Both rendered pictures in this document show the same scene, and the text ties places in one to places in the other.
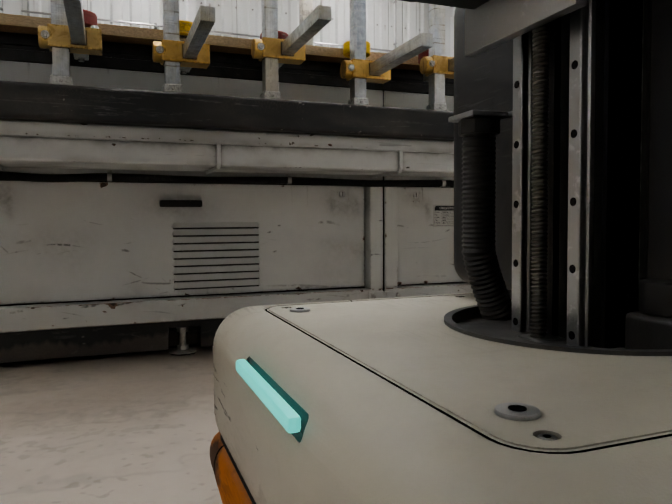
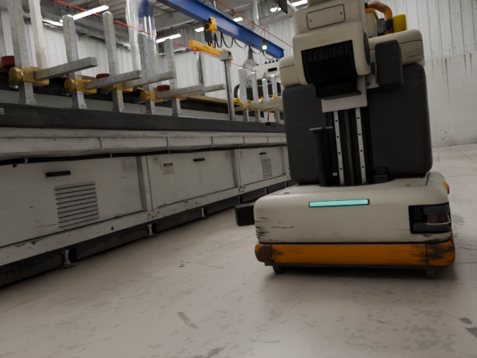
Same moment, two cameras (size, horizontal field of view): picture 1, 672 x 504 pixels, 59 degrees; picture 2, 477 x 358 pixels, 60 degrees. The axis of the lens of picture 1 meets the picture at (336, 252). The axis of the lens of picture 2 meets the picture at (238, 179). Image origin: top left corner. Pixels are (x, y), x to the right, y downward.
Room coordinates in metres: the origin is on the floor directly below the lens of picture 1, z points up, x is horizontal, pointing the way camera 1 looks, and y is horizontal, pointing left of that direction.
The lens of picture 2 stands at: (-0.26, 1.16, 0.43)
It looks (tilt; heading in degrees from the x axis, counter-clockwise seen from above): 3 degrees down; 317
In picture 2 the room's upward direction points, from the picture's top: 6 degrees counter-clockwise
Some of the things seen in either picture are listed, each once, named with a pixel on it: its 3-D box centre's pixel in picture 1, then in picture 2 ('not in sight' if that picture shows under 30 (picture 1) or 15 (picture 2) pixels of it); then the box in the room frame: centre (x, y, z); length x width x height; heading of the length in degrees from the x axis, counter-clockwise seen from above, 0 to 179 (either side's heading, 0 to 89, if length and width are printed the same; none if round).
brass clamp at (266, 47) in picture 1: (278, 51); (118, 85); (1.59, 0.15, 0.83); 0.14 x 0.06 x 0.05; 111
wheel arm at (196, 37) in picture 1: (193, 44); (99, 83); (1.42, 0.33, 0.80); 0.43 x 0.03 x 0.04; 21
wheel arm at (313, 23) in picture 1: (295, 42); (137, 83); (1.51, 0.10, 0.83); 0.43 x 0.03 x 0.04; 21
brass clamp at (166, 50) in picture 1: (181, 54); (80, 86); (1.50, 0.38, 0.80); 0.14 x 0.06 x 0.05; 111
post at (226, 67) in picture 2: not in sight; (228, 91); (2.02, -0.99, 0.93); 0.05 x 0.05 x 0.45; 21
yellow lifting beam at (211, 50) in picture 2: not in sight; (213, 50); (6.20, -4.59, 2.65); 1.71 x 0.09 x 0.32; 111
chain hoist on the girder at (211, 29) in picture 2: not in sight; (211, 36); (6.20, -4.59, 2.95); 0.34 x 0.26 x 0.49; 111
